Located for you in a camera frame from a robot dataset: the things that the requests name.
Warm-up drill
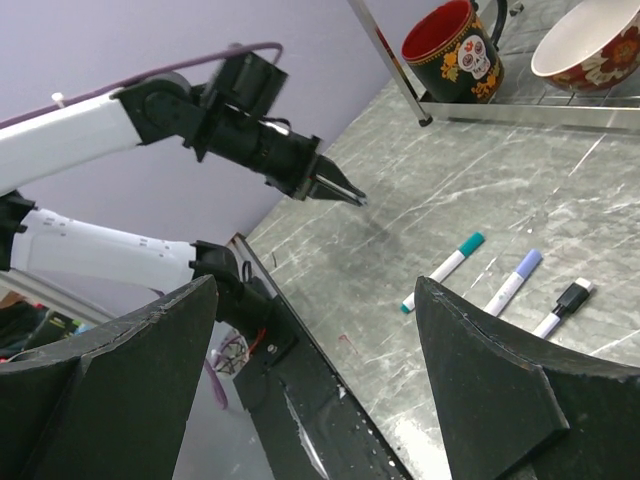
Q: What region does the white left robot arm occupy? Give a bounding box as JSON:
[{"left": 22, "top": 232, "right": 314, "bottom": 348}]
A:
[{"left": 1, "top": 71, "right": 367, "bottom": 340}]

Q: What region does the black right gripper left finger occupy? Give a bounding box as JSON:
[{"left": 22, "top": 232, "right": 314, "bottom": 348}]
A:
[{"left": 1, "top": 276, "right": 218, "bottom": 479}]

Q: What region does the small pen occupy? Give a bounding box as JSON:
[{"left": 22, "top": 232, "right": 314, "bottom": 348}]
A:
[{"left": 400, "top": 231, "right": 485, "bottom": 314}]

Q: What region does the steel dish rack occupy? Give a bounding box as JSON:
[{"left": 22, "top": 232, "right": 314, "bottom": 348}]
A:
[{"left": 349, "top": 1, "right": 639, "bottom": 134}]

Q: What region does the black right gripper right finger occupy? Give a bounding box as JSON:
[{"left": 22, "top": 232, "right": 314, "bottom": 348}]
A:
[{"left": 415, "top": 277, "right": 639, "bottom": 479}]

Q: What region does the thin white pen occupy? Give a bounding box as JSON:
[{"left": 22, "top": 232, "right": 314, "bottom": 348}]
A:
[{"left": 532, "top": 277, "right": 594, "bottom": 339}]

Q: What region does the white marker with purple tip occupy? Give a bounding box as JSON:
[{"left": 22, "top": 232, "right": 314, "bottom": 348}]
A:
[{"left": 483, "top": 249, "right": 543, "bottom": 316}]

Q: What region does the white ceramic bowl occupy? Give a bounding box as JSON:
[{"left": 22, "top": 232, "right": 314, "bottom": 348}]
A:
[{"left": 530, "top": 0, "right": 639, "bottom": 93}]

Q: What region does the red and black mug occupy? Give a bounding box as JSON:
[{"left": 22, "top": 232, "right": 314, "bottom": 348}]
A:
[{"left": 401, "top": 0, "right": 509, "bottom": 104}]

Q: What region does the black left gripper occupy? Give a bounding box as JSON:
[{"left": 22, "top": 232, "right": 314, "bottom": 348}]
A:
[{"left": 197, "top": 112, "right": 368, "bottom": 206}]

